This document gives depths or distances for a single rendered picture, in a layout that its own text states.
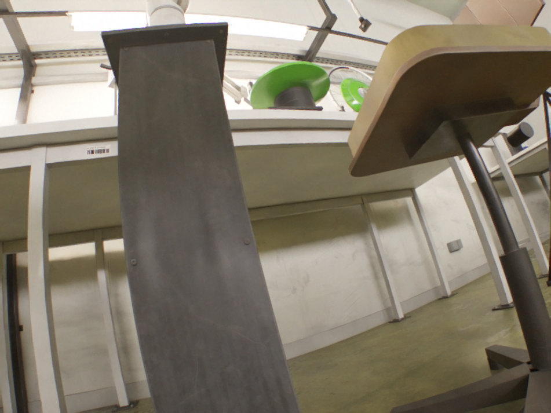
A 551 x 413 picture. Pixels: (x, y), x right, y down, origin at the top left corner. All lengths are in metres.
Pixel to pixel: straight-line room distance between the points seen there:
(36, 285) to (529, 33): 1.11
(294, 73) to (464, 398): 1.01
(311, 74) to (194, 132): 0.69
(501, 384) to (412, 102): 0.48
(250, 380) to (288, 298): 1.41
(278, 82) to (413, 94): 0.70
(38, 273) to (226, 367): 0.58
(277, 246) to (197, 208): 1.43
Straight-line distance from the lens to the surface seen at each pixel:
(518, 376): 0.61
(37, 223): 0.89
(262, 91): 1.11
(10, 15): 2.29
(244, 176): 1.31
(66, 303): 1.78
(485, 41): 0.50
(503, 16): 0.86
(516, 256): 0.56
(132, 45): 0.65
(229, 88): 1.50
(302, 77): 1.10
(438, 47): 0.41
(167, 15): 0.79
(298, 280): 1.84
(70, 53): 2.51
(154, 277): 0.41
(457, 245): 2.77
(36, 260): 0.86
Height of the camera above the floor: 0.34
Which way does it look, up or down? 16 degrees up
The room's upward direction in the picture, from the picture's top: 15 degrees counter-clockwise
